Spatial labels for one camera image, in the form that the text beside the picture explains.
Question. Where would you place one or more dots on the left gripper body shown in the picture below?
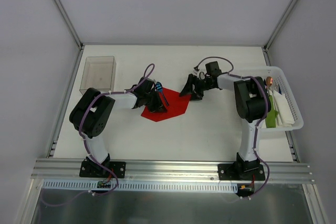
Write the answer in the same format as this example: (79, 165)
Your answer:
(153, 99)

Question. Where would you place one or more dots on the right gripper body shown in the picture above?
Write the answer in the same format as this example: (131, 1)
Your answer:
(196, 87)

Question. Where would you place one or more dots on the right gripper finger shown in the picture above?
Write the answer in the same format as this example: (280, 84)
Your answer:
(189, 86)
(196, 96)

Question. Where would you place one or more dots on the red paper napkin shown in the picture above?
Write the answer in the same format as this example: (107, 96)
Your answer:
(177, 106)

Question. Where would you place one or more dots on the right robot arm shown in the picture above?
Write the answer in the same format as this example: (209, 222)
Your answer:
(252, 106)

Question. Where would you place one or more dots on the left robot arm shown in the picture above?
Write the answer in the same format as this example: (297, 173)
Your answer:
(90, 115)

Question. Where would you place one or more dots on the right white napkin rolls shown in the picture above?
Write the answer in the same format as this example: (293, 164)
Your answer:
(284, 116)

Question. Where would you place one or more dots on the clear plastic box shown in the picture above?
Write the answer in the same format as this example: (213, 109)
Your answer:
(98, 73)

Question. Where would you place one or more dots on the copper spoon in basket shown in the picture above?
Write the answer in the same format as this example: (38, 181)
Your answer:
(269, 82)

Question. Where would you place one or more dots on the white plastic basket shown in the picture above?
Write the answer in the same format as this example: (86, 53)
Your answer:
(279, 78)

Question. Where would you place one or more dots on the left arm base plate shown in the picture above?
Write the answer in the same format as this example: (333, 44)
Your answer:
(90, 169)

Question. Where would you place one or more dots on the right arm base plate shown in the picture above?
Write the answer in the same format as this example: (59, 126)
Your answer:
(230, 172)

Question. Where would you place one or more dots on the aluminium front rail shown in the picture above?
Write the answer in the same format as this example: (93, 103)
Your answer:
(172, 171)

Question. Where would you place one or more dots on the white slotted cable duct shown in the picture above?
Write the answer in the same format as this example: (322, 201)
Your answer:
(140, 186)

